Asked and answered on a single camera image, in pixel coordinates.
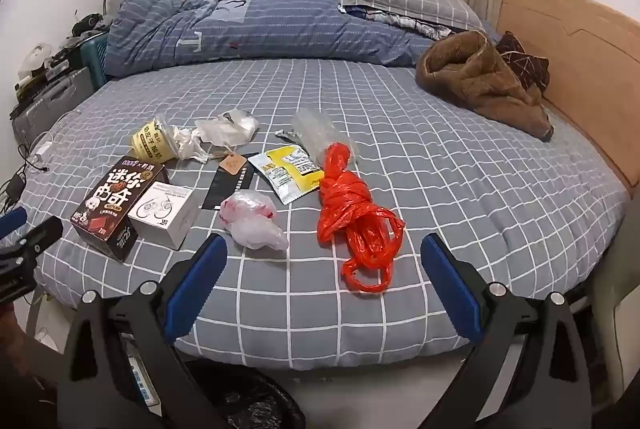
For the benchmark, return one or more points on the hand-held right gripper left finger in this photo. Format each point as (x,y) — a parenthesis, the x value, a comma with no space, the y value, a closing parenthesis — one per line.
(197,279)

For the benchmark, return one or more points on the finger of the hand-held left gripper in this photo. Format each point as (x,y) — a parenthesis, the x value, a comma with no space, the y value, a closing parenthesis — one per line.
(12,221)
(42,234)

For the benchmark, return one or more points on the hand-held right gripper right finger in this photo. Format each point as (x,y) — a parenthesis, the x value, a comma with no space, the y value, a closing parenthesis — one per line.
(450,284)

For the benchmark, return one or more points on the white carton box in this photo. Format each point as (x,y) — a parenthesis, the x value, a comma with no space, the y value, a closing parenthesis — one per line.
(160,214)

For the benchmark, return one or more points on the dark cookie box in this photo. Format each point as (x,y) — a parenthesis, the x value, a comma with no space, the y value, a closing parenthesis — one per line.
(115,204)

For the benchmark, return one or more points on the pink and white plastic bag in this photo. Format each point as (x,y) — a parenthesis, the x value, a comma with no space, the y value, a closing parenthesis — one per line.
(250,219)

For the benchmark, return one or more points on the black packet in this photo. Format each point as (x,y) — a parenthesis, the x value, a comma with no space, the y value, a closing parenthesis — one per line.
(225,189)

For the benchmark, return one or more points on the brown paper tag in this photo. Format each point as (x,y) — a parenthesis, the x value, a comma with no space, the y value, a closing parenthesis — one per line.
(232,163)

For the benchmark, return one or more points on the red plastic bag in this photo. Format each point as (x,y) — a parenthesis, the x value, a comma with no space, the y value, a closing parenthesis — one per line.
(350,204)

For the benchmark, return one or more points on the bin with black bag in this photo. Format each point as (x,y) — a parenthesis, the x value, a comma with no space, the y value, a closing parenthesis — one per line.
(245,404)

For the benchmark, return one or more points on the white tissue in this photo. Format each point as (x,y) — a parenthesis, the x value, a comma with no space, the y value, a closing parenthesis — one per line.
(187,144)

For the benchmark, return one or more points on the yellow and white packet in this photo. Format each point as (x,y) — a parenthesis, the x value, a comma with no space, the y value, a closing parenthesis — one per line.
(287,174)

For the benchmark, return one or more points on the yellow lidded cup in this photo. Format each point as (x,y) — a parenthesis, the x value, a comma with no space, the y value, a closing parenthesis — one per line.
(150,141)

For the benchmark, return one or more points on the clear bubble wrap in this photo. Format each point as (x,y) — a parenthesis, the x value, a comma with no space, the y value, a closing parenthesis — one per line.
(315,126)

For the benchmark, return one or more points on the black power adapter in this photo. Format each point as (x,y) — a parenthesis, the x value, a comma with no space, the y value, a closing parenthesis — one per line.
(15,189)

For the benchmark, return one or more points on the white charger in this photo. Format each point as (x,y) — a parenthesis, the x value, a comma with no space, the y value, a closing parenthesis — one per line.
(42,151)

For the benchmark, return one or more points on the grey suitcase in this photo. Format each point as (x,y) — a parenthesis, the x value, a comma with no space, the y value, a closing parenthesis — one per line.
(55,101)

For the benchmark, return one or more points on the grey checked bed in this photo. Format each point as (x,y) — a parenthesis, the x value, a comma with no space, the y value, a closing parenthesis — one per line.
(400,149)

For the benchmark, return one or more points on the white plastic object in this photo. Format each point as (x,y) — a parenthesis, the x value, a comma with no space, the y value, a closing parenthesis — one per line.
(35,56)

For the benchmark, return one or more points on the silver foil wrapper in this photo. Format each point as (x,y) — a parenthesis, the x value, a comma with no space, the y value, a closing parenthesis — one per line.
(287,136)

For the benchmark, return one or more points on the teal suitcase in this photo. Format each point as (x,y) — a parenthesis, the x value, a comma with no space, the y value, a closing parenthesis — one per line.
(95,59)

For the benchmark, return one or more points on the brown fleece garment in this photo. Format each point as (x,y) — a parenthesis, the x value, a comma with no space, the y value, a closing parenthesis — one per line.
(480,79)

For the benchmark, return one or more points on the black object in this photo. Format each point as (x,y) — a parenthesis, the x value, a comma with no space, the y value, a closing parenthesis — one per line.
(87,24)

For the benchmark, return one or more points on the dark patterned cushion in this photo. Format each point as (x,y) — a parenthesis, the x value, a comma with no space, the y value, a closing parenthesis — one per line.
(522,59)

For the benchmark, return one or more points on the wooden headboard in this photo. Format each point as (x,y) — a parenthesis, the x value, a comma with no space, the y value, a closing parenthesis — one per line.
(590,74)

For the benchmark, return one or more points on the printed cloth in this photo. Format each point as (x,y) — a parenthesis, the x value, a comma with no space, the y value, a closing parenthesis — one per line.
(425,26)

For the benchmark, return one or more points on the blue striped duvet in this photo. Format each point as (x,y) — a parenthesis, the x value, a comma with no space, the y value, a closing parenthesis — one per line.
(280,29)

